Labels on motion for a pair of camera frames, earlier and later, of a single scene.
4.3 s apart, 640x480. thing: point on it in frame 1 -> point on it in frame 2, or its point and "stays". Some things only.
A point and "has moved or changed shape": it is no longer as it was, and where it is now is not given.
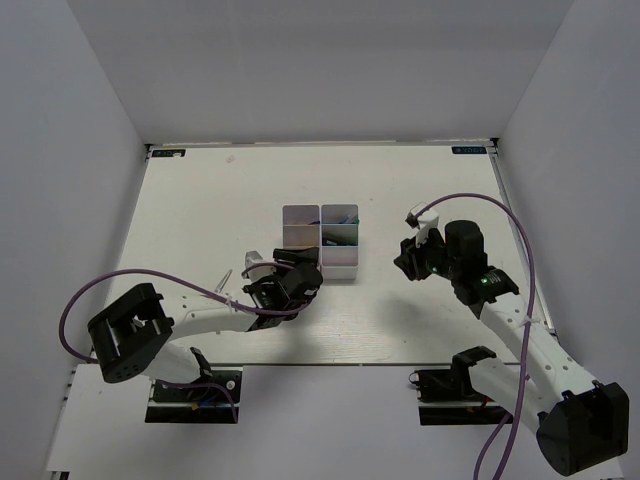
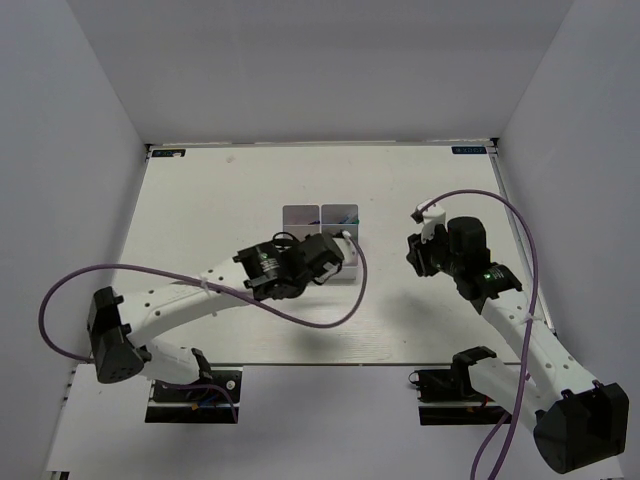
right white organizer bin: (339, 240) stays
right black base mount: (453, 397) stays
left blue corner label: (168, 152) stays
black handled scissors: (223, 281) has moved or changed shape
